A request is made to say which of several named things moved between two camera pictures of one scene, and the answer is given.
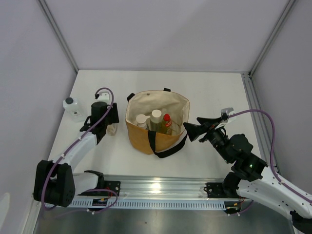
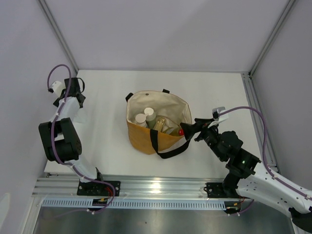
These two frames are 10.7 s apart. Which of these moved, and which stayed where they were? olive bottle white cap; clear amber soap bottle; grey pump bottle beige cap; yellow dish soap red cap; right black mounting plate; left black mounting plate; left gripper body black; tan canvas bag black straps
Moved: left gripper body black; olive bottle white cap; yellow dish soap red cap; clear amber soap bottle
Stayed: tan canvas bag black straps; left black mounting plate; grey pump bottle beige cap; right black mounting plate
